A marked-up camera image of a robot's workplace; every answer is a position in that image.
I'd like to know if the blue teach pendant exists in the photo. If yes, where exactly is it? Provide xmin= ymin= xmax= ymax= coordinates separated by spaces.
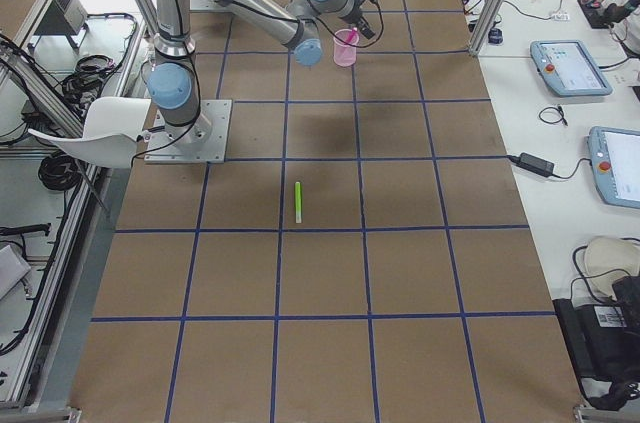
xmin=587 ymin=126 xmax=639 ymax=209
xmin=529 ymin=40 xmax=612 ymax=97

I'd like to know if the blue teach pendant far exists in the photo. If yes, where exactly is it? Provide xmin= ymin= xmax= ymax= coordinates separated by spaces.
xmin=529 ymin=40 xmax=612 ymax=97

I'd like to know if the pink pen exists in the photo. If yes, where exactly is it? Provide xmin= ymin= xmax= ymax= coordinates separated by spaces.
xmin=344 ymin=27 xmax=358 ymax=46

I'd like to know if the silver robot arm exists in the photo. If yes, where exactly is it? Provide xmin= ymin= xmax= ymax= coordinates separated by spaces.
xmin=147 ymin=0 xmax=380 ymax=149

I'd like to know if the black power adapter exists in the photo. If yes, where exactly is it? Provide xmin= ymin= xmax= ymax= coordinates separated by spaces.
xmin=507 ymin=152 xmax=554 ymax=178

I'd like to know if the pink mesh cup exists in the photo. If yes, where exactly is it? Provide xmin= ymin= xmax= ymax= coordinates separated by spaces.
xmin=333 ymin=28 xmax=359 ymax=67

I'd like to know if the blue teach pendant near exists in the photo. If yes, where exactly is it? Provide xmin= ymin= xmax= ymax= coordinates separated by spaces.
xmin=587 ymin=126 xmax=639 ymax=209

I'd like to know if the green pen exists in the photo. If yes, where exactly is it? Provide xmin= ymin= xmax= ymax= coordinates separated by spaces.
xmin=294 ymin=181 xmax=303 ymax=224

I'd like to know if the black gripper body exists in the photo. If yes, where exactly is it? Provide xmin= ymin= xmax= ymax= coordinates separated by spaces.
xmin=347 ymin=0 xmax=378 ymax=31

